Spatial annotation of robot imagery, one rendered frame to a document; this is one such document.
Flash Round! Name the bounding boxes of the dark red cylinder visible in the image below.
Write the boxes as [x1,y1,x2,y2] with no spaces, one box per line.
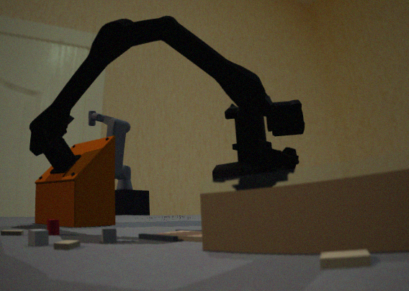
[47,219,60,236]

